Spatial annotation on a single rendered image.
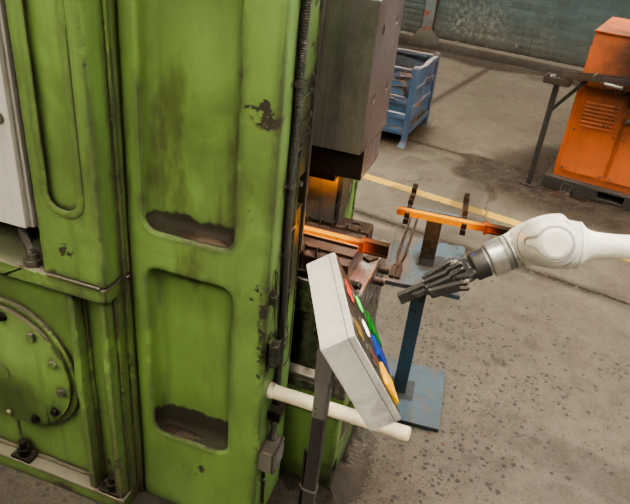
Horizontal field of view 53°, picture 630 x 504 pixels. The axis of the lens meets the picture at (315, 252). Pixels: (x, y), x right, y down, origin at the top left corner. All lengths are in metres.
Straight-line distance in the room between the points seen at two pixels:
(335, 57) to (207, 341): 0.92
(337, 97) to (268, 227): 0.39
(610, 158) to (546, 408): 2.79
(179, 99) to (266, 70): 0.29
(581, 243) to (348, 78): 0.71
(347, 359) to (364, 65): 0.75
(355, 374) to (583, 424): 1.94
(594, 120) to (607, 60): 0.45
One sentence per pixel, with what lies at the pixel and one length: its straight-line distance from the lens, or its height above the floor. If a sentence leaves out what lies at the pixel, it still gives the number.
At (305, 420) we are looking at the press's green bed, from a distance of 2.37.
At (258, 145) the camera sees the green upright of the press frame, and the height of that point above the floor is 1.44.
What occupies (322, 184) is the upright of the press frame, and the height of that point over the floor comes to 1.07.
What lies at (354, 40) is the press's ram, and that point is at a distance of 1.67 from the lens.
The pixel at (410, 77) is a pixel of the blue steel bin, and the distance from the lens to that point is 5.67.
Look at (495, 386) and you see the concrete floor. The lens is 3.20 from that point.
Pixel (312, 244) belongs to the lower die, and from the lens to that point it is 2.03.
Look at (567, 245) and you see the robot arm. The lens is 1.40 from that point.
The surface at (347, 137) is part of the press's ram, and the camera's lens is 1.73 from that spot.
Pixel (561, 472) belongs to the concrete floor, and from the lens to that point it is 2.93.
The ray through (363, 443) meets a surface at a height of 0.00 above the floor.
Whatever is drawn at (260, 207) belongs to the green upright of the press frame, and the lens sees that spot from 1.60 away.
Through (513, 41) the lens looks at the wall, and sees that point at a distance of 9.64.
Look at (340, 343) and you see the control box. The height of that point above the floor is 1.18.
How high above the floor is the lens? 2.00
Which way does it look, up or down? 30 degrees down
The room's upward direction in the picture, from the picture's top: 6 degrees clockwise
